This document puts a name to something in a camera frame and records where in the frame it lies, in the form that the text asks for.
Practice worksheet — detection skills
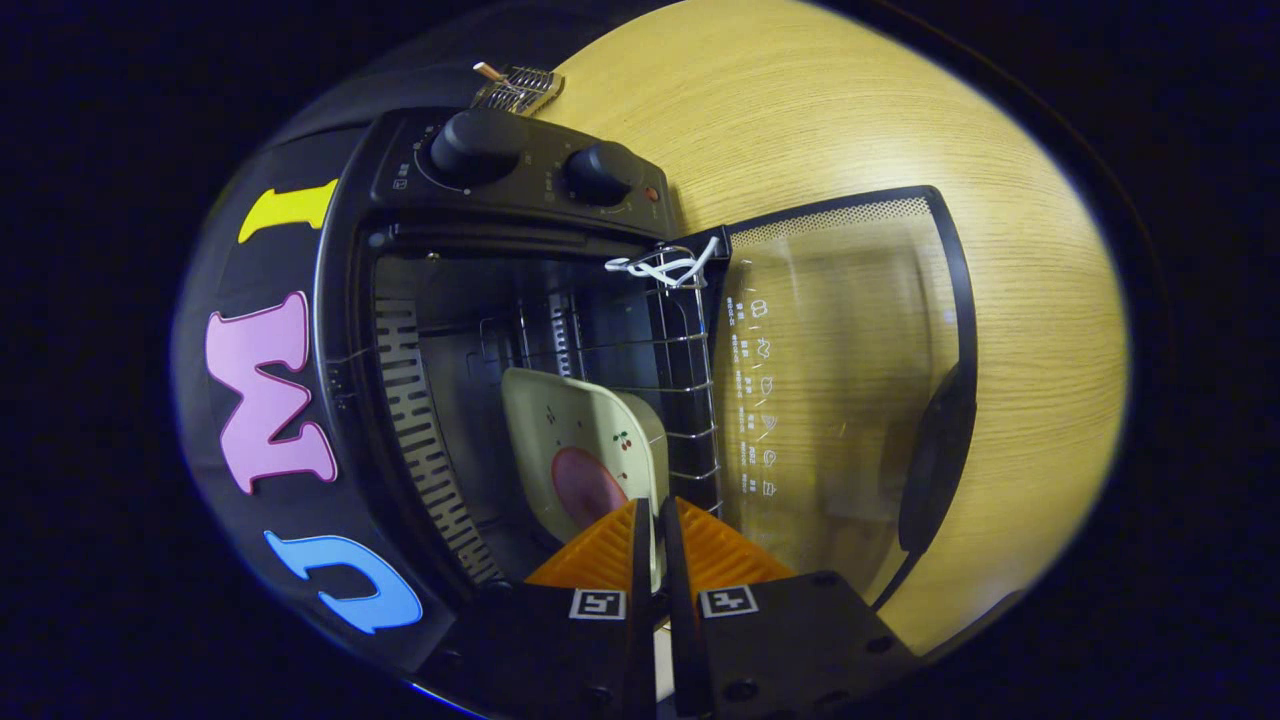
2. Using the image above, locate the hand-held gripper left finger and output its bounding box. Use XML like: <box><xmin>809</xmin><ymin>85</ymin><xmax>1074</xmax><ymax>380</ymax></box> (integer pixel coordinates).
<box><xmin>440</xmin><ymin>498</ymin><xmax>656</xmax><ymax>720</ymax></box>

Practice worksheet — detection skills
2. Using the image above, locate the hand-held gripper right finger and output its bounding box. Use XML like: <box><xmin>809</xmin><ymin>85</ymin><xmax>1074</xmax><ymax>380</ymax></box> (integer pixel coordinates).
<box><xmin>660</xmin><ymin>497</ymin><xmax>921</xmax><ymax>720</ymax></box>

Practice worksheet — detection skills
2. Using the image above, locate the pink ham slice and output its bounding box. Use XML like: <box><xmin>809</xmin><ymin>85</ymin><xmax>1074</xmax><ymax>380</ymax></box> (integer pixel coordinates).
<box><xmin>551</xmin><ymin>447</ymin><xmax>631</xmax><ymax>531</ymax></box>

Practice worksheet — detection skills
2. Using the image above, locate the cream square cherry-print plate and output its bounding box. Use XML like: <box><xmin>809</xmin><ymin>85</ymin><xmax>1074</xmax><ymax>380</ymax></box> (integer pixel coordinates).
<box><xmin>500</xmin><ymin>367</ymin><xmax>671</xmax><ymax>591</ymax></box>

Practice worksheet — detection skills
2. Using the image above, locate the black toaster oven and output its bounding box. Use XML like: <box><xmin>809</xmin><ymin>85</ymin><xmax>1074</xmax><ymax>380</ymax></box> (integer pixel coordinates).
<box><xmin>315</xmin><ymin>107</ymin><xmax>979</xmax><ymax>681</ymax></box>

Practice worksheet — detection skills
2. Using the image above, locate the metal wire oven rack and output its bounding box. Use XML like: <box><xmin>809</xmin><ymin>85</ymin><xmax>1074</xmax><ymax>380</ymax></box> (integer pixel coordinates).
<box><xmin>480</xmin><ymin>285</ymin><xmax>723</xmax><ymax>516</ymax></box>

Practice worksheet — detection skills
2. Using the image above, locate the white cord loop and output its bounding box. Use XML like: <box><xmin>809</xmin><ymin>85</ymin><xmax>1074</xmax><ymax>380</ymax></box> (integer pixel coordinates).
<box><xmin>605</xmin><ymin>237</ymin><xmax>721</xmax><ymax>291</ymax></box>

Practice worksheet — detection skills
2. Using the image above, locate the metal wire basket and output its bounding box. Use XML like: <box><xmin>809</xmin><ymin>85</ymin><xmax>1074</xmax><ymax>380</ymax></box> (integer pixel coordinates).
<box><xmin>470</xmin><ymin>62</ymin><xmax>566</xmax><ymax>117</ymax></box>

